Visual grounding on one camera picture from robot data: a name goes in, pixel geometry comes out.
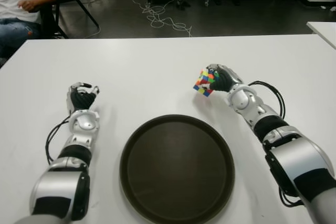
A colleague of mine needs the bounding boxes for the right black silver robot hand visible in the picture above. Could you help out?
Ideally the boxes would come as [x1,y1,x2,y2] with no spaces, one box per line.
[201,63,244,93]

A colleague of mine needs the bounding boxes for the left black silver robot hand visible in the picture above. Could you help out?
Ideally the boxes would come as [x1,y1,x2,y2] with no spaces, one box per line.
[67,81,100,113]

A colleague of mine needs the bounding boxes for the multicoloured Rubik's cube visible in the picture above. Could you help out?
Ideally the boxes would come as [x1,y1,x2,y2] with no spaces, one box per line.
[193,68,220,96]

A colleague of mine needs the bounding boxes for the dark brown round plate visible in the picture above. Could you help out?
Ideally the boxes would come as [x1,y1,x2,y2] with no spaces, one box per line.
[119,114,236,224]

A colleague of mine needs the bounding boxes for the white side table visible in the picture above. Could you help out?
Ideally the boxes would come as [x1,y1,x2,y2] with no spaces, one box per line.
[306,21,336,51]

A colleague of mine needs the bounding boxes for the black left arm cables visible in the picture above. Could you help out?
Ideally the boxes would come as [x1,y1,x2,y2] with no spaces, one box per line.
[45,115,71,163]

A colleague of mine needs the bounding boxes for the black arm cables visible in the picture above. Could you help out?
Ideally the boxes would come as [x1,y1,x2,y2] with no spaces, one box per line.
[248,80,304,208]
[45,115,71,163]

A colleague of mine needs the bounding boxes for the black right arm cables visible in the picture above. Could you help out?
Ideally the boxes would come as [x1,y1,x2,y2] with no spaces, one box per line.
[248,80,304,208]

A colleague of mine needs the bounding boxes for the tangled white floor cable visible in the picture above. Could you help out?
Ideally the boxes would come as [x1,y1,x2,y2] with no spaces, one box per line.
[131,0,193,37]

